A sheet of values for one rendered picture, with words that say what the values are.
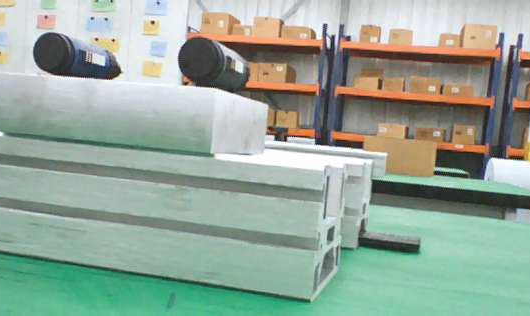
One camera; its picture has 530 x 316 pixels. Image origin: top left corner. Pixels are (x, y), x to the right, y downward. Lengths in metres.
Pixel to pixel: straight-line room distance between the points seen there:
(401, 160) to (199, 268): 2.07
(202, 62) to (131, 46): 3.01
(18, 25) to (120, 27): 0.73
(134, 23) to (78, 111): 3.35
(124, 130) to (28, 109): 0.07
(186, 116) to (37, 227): 0.13
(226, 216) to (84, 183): 0.10
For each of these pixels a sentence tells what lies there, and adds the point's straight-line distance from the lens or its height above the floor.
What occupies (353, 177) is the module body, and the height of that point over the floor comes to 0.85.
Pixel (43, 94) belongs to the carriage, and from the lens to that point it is 0.41.
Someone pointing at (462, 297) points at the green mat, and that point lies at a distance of 0.41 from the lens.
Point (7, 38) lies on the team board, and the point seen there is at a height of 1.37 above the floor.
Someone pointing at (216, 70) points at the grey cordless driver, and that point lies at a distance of 0.72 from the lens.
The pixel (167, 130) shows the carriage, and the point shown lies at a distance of 0.36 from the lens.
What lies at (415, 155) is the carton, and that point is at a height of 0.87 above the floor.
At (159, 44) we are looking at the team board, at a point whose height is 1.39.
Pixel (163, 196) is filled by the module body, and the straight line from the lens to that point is 0.37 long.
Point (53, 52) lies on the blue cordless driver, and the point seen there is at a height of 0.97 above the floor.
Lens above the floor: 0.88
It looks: 5 degrees down
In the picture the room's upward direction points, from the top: 5 degrees clockwise
